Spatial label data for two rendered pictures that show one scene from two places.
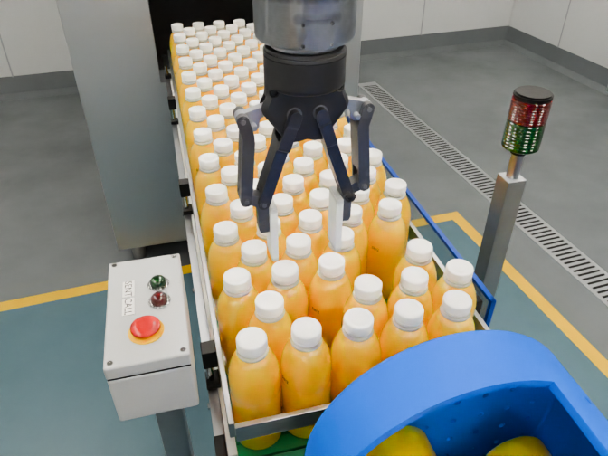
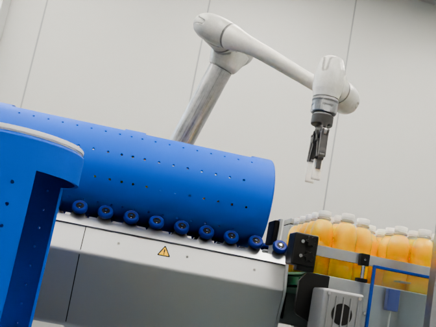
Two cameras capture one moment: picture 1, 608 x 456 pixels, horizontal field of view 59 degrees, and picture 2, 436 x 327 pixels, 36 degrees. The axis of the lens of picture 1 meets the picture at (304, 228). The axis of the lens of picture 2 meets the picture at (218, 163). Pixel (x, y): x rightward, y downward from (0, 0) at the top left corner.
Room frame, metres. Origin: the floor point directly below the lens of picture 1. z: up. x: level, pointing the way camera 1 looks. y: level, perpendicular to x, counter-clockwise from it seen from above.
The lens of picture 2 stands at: (0.46, -2.25, 0.79)
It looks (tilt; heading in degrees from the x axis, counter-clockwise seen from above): 11 degrees up; 98
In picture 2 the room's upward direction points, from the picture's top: 11 degrees clockwise
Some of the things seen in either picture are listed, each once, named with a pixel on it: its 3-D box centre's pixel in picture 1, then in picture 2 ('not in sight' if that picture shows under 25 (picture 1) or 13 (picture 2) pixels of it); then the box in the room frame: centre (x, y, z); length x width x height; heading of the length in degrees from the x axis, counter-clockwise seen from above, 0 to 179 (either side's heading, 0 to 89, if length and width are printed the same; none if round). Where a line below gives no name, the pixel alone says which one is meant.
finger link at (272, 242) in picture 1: (271, 228); (310, 172); (0.48, 0.03, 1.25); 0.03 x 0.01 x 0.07; 14
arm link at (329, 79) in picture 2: not in sight; (330, 79); (0.49, 0.01, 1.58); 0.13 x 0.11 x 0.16; 66
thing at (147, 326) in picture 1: (145, 327); not in sight; (0.47, 0.20, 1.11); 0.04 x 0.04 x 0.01
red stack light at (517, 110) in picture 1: (529, 109); not in sight; (0.85, -0.38, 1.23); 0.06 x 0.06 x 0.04
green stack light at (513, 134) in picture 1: (523, 133); not in sight; (0.85, -0.38, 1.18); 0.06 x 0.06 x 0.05
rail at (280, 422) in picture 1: (379, 401); not in sight; (0.47, -0.10, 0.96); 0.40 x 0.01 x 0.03; 104
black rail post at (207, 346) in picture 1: (210, 365); not in sight; (0.56, 0.14, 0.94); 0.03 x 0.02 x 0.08; 14
